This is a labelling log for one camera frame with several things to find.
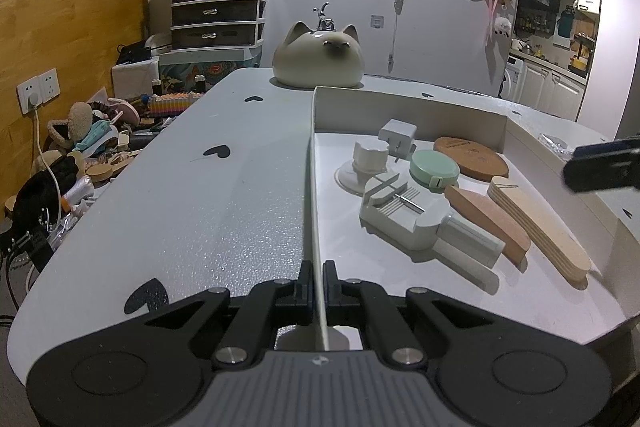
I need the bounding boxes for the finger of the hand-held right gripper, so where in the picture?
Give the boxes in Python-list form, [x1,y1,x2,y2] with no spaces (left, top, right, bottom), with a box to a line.
[562,138,640,194]

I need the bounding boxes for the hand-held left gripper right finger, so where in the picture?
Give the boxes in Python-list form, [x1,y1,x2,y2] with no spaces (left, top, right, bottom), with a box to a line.
[322,259,493,369]

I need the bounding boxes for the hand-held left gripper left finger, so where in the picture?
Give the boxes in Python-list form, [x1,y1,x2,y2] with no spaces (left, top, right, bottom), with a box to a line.
[142,259,317,369]

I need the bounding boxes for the grey watch link remover tool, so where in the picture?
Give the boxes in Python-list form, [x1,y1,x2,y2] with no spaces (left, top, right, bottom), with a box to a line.
[359,172,506,281]

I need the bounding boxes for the white shallow cardboard box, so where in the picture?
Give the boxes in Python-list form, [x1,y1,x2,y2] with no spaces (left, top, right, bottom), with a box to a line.
[304,86,632,353]

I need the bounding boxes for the brown curved wooden piece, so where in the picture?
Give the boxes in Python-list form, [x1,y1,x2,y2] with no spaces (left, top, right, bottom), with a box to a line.
[445,184,531,265]

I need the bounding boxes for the white suction cup knob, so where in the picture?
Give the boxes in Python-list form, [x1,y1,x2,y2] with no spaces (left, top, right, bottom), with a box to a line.
[335,139,392,194]

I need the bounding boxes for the round green tape measure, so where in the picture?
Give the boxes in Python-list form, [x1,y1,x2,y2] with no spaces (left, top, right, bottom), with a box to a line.
[410,150,460,192]

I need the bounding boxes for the white charger plug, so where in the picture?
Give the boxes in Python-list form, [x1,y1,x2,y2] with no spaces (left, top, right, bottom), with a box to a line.
[378,119,418,158]

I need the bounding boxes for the clear plastic wrapper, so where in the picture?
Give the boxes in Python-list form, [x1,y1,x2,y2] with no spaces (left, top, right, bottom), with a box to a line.
[539,133,576,158]

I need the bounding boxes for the light curved plywood piece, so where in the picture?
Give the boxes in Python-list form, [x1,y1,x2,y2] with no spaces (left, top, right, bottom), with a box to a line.
[487,177,592,283]

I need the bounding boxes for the white kitchen base cabinets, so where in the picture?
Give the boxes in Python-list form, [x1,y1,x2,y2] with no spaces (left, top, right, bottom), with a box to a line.
[500,56,588,122]

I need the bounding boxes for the round cork coaster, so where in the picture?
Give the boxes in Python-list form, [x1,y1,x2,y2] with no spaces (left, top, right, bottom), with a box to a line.
[433,136,509,181]

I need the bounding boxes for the teal water bottle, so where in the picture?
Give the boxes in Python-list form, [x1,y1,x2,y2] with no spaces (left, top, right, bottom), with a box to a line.
[557,5,576,38]

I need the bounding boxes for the rainbow building block toy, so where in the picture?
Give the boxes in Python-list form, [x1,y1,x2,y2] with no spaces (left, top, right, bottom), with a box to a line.
[148,91,205,120]

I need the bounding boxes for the wooden spoon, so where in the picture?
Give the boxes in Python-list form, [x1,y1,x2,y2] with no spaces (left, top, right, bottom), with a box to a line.
[85,152,136,182]

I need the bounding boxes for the colourful printed storage box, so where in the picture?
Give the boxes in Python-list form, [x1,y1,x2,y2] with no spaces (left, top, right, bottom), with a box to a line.
[159,57,261,95]

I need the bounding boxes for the blue face mask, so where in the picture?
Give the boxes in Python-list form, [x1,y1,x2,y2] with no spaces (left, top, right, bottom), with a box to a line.
[70,119,118,152]

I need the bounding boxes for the white fabric storage box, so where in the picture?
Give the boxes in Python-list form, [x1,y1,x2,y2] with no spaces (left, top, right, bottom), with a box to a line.
[111,57,161,100]

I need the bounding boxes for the small silver metal figurine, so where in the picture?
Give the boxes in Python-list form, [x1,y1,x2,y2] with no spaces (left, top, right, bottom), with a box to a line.
[312,2,336,32]

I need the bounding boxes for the black plush cloth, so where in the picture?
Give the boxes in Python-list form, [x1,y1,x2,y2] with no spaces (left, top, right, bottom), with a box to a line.
[10,154,83,253]

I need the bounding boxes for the beige plush slipper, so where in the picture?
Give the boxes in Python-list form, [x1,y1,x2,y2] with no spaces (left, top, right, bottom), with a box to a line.
[47,102,93,152]

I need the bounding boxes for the black bag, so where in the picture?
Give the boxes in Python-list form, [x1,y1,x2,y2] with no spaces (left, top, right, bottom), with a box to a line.
[117,41,153,62]

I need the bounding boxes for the dark plastic drawer unit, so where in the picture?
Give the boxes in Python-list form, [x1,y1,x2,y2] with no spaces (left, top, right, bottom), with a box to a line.
[170,0,268,52]

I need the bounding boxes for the hanging grey wall ornament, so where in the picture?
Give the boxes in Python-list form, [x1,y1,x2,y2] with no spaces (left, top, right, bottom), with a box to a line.
[387,0,410,75]

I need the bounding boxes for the white power cable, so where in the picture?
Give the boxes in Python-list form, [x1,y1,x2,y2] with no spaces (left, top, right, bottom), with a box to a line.
[32,107,68,215]

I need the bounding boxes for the white wall power outlet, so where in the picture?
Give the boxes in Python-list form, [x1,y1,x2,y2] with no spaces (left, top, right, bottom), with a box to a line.
[16,68,61,114]

